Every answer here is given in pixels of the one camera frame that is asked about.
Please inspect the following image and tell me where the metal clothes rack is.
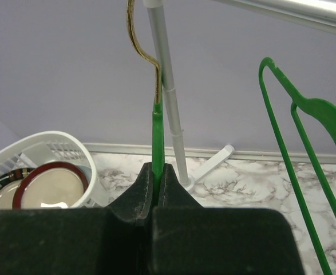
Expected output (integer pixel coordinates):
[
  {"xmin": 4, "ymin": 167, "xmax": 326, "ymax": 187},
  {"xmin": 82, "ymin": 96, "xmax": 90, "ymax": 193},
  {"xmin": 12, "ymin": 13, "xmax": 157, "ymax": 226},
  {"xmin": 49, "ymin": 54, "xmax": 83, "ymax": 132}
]
[{"xmin": 144, "ymin": 1, "xmax": 336, "ymax": 190}]

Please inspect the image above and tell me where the green hanger with black top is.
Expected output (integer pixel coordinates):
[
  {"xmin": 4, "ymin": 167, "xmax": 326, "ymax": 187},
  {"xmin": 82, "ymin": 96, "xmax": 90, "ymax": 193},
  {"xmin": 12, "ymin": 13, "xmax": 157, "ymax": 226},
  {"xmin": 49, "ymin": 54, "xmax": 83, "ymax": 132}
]
[{"xmin": 127, "ymin": 0, "xmax": 165, "ymax": 206}]

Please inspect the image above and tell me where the green hanger with striped top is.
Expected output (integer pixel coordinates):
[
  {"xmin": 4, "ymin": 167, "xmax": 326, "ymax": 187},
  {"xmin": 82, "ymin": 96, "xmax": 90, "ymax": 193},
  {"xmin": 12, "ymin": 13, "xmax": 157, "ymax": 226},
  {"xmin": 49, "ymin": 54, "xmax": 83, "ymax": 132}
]
[{"xmin": 258, "ymin": 57, "xmax": 336, "ymax": 274}]

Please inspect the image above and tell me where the red rimmed plate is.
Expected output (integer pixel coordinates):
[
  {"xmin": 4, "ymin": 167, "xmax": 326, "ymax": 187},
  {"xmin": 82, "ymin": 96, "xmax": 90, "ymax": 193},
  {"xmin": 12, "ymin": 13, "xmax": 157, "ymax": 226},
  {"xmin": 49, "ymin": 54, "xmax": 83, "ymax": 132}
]
[{"xmin": 12, "ymin": 161, "xmax": 88, "ymax": 209}]

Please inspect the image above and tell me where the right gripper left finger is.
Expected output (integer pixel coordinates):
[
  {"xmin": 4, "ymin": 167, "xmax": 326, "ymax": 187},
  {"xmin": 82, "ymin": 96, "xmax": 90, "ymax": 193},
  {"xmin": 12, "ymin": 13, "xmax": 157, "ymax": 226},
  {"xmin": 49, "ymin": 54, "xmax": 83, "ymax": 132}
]
[{"xmin": 0, "ymin": 163, "xmax": 153, "ymax": 274}]

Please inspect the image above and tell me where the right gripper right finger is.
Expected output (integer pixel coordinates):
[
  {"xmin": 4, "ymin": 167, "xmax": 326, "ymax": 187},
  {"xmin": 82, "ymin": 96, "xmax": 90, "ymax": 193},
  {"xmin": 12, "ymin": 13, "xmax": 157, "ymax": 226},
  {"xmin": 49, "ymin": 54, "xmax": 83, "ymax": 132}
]
[{"xmin": 150, "ymin": 164, "xmax": 305, "ymax": 274}]

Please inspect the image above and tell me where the black rimmed plate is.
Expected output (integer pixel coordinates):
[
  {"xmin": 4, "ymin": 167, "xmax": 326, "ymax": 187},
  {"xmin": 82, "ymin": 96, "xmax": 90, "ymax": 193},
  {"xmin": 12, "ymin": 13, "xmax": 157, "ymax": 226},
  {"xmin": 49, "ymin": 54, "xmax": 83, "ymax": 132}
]
[{"xmin": 0, "ymin": 167, "xmax": 33, "ymax": 210}]

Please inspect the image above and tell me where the white plastic dish basket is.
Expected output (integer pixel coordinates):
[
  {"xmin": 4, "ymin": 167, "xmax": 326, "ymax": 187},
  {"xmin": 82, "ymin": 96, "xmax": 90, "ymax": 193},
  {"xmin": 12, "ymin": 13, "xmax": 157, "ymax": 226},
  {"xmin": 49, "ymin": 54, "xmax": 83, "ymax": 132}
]
[{"xmin": 0, "ymin": 131, "xmax": 109, "ymax": 208}]

